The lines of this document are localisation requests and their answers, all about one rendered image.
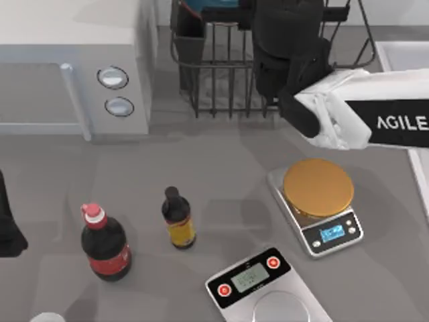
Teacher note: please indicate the pale microwave oven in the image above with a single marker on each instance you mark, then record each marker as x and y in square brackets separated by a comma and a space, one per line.
[67, 30]

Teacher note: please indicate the silver scale with red buttons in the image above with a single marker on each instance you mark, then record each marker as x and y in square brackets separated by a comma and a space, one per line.
[261, 285]

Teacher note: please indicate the teal dish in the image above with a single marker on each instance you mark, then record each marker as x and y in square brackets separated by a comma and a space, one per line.
[214, 3]

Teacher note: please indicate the dark cola bottle red label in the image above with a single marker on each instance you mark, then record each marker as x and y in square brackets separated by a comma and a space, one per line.
[106, 248]

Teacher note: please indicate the microwave door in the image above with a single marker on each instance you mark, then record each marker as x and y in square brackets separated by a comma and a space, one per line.
[30, 94]

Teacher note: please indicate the round microwave knob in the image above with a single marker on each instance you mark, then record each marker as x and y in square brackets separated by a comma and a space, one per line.
[112, 77]
[119, 106]

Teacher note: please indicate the silver scale with golden plate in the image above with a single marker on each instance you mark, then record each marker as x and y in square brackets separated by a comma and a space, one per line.
[318, 191]

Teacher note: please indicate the black cutlery holder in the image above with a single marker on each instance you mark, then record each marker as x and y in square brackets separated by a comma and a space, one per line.
[188, 47]

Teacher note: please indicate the small dark bottle yellow label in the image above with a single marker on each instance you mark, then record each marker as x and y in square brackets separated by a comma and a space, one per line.
[179, 221]

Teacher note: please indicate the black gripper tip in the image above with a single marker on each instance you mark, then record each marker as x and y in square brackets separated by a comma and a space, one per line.
[8, 228]

